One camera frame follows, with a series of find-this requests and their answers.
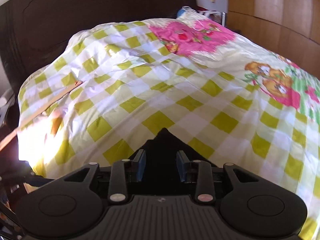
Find black pants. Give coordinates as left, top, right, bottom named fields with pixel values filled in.
left=132, top=128, right=208, bottom=196

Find wooden wardrobe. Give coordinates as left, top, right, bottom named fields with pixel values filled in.
left=227, top=0, right=319, bottom=77

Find white charger cable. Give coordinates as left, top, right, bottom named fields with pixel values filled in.
left=176, top=5, right=223, bottom=32

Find colourful checked bed quilt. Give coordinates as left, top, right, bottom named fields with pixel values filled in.
left=18, top=11, right=319, bottom=239

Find dark wooden headboard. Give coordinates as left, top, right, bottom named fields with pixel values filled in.
left=1, top=0, right=196, bottom=92

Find wooden stick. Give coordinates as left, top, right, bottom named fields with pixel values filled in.
left=0, top=81, right=83, bottom=151

